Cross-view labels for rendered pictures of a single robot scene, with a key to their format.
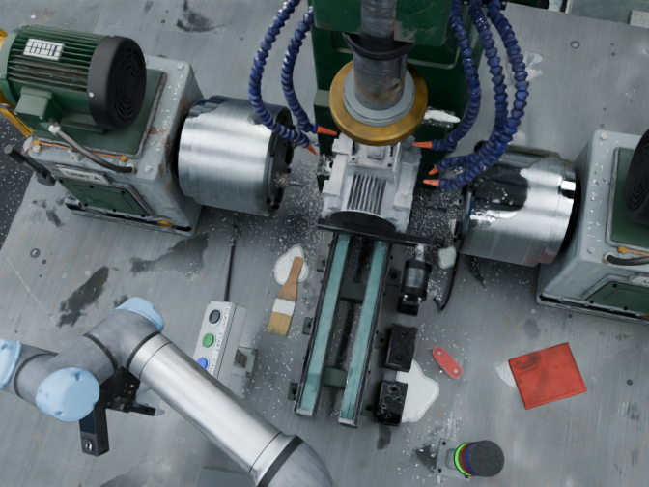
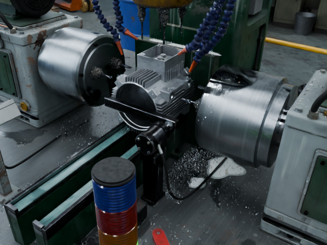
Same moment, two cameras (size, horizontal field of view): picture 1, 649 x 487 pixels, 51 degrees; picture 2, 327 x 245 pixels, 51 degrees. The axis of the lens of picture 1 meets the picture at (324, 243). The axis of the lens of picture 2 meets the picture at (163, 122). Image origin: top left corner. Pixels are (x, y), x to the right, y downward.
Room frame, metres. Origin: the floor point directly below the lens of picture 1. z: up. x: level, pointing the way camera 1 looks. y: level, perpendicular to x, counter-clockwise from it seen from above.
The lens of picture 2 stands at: (-0.37, -0.34, 1.52)
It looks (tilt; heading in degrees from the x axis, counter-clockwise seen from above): 32 degrees down; 11
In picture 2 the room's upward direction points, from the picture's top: 1 degrees clockwise
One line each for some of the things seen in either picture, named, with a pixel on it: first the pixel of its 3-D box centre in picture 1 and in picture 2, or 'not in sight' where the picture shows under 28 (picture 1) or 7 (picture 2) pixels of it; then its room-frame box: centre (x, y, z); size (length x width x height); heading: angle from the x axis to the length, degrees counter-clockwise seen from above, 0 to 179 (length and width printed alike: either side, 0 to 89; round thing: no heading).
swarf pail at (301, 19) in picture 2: not in sight; (303, 24); (4.98, -1.37, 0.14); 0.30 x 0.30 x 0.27
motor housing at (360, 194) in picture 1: (371, 183); (154, 95); (0.59, -0.13, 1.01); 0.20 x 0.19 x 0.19; 159
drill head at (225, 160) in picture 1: (218, 152); (73, 62); (0.72, 0.20, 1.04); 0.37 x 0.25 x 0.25; 69
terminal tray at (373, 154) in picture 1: (376, 149); (161, 63); (0.62, -0.14, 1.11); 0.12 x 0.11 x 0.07; 159
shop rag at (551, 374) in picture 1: (547, 375); not in sight; (0.12, -0.46, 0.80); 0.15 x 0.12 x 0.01; 97
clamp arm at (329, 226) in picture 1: (374, 234); (139, 112); (0.47, -0.11, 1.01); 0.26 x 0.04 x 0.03; 69
